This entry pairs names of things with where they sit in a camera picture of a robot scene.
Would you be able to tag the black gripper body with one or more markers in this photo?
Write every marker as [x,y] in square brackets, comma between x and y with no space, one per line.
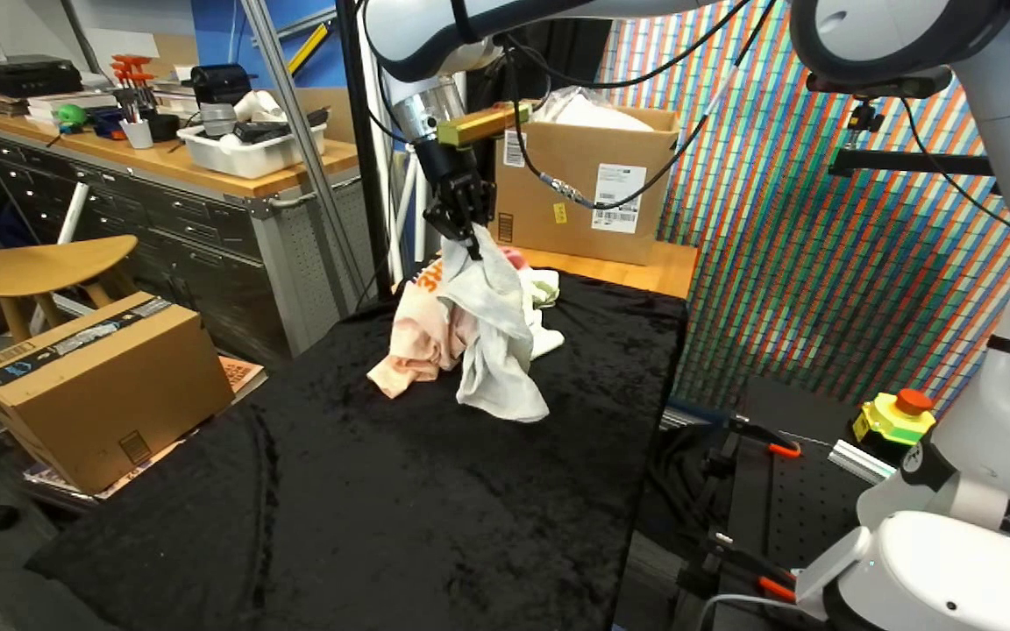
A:
[450,181]

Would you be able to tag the pale green towel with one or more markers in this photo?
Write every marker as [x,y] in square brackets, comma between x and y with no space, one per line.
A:
[542,286]

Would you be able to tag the small white towel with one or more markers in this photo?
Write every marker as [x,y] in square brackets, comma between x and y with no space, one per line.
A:
[499,338]

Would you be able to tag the peach printed t-shirt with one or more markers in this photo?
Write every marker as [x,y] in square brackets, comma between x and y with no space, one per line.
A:
[418,338]

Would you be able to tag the black vertical pole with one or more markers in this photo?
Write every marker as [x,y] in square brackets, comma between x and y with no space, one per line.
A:
[364,177]

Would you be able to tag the cardboard box with white label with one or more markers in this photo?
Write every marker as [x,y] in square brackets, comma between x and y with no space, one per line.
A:
[578,177]

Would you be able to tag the white packing paper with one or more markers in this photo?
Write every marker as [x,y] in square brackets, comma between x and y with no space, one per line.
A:
[585,106]

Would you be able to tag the black curtain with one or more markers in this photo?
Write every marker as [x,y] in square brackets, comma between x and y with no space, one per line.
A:
[551,58]

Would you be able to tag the white plastic bin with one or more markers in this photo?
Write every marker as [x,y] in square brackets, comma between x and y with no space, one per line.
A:
[244,157]

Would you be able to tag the black appliance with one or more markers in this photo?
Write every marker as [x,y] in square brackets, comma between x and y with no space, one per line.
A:
[222,87]

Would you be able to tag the grey workbench wooden top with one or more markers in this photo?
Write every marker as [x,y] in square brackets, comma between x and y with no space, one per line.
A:
[177,246]

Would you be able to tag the black table cloth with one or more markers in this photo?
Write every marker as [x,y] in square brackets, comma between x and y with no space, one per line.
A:
[411,512]

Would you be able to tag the colourful striped backdrop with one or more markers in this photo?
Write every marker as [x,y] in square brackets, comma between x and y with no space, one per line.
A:
[833,283]

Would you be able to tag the long cardboard box black tape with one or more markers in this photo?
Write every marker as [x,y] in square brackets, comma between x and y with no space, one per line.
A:
[95,387]

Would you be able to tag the wooden stool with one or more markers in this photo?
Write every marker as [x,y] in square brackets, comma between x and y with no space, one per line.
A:
[37,269]

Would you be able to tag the black case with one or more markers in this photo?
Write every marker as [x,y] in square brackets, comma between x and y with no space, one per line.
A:
[24,74]

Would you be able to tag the silver metal cylinder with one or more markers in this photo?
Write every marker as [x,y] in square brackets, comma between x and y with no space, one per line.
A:
[860,461]

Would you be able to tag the yellow emergency stop red button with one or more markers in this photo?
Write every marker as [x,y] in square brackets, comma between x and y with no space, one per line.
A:
[892,424]

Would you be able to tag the silver metal rail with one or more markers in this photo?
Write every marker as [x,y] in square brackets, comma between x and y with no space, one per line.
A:
[295,127]

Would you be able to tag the black camera mount rod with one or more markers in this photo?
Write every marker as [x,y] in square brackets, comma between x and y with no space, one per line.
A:
[914,163]

